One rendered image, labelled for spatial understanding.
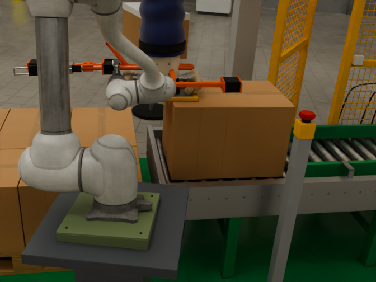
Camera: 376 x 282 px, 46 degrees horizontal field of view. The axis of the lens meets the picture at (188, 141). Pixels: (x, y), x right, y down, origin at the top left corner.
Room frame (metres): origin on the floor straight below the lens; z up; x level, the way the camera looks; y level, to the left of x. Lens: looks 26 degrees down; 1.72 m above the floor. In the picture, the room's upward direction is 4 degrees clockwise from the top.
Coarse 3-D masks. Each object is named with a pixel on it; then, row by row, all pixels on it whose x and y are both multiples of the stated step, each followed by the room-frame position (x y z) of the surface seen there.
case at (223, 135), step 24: (216, 96) 2.12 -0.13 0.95; (240, 96) 2.14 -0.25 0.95; (264, 96) 2.16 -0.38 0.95; (168, 120) 2.10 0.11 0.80; (192, 120) 1.95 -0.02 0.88; (216, 120) 1.97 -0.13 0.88; (240, 120) 1.99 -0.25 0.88; (264, 120) 2.02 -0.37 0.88; (288, 120) 2.04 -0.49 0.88; (168, 144) 2.06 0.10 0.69; (192, 144) 1.95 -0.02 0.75; (216, 144) 1.97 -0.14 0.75; (240, 144) 2.00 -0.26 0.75; (264, 144) 2.02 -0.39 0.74; (288, 144) 2.05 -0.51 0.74; (168, 168) 2.02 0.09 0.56; (192, 168) 1.95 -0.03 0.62; (216, 168) 1.98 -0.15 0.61; (240, 168) 2.00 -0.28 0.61; (264, 168) 2.03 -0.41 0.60
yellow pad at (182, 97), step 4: (176, 88) 2.05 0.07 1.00; (176, 92) 2.04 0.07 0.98; (180, 92) 2.07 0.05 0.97; (184, 92) 2.07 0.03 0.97; (192, 92) 2.09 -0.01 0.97; (176, 96) 2.02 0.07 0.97; (180, 96) 2.02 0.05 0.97; (184, 96) 2.02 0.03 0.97; (188, 96) 2.02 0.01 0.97; (192, 96) 2.03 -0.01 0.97; (196, 96) 2.04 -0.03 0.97; (168, 100) 2.00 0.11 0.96; (172, 100) 2.00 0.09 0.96; (176, 100) 2.00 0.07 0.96; (180, 100) 2.01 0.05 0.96; (184, 100) 2.01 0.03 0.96; (188, 100) 2.01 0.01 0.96; (192, 100) 2.01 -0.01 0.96; (196, 100) 2.01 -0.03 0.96
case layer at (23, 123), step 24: (0, 120) 2.52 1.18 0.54; (24, 120) 2.54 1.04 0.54; (72, 120) 2.59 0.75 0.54; (96, 120) 2.62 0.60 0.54; (120, 120) 2.64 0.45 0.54; (0, 144) 2.20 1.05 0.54; (24, 144) 2.22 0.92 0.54; (0, 168) 1.94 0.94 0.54; (0, 192) 1.77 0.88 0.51; (24, 192) 1.79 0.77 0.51; (48, 192) 1.82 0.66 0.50; (0, 216) 1.77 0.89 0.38; (24, 216) 1.79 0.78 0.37; (0, 240) 1.77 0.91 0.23; (24, 240) 1.80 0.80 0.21
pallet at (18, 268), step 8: (0, 256) 1.76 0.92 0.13; (8, 256) 1.77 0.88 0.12; (16, 256) 1.78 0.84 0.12; (0, 264) 1.82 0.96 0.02; (8, 264) 1.82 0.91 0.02; (16, 264) 1.78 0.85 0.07; (24, 264) 1.78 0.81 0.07; (0, 272) 1.76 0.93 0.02; (8, 272) 1.77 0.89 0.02; (16, 272) 1.78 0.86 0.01; (24, 272) 1.78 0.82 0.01; (32, 272) 1.79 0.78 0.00
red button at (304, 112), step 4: (300, 112) 1.75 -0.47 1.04; (304, 112) 1.74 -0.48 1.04; (308, 112) 1.75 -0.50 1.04; (312, 112) 1.75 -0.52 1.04; (300, 116) 1.73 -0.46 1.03; (304, 116) 1.72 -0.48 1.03; (308, 116) 1.72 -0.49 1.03; (312, 116) 1.72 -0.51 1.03; (304, 120) 1.73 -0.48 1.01; (308, 120) 1.73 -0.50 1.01
